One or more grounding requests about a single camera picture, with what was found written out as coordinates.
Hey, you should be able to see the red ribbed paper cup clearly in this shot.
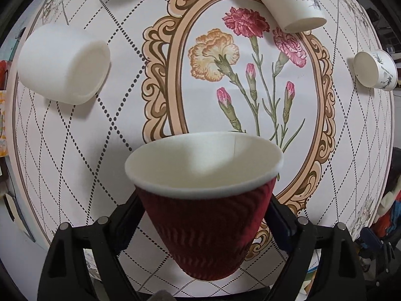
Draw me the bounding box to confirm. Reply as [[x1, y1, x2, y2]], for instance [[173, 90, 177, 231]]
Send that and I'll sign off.
[[125, 132, 284, 281]]

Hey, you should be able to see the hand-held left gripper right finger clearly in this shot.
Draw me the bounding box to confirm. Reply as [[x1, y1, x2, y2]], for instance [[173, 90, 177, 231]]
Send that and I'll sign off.
[[265, 196, 366, 301]]

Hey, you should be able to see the small white printed paper cup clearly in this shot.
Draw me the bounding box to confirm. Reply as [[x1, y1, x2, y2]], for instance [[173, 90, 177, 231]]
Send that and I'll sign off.
[[353, 49, 398, 92]]

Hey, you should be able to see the tall white printed paper cup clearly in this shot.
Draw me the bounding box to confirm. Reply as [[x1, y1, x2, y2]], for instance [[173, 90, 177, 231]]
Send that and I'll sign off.
[[243, 0, 327, 34]]

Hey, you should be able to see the floral printed tablecloth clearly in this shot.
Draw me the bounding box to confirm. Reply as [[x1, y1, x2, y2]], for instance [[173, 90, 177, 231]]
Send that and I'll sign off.
[[13, 0, 396, 296]]

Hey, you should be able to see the plain white cup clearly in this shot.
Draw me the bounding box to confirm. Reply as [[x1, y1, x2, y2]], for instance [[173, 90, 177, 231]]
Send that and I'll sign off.
[[17, 23, 111, 105]]

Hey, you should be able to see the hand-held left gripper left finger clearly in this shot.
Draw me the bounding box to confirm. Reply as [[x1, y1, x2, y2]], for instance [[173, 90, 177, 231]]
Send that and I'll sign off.
[[37, 189, 145, 301]]

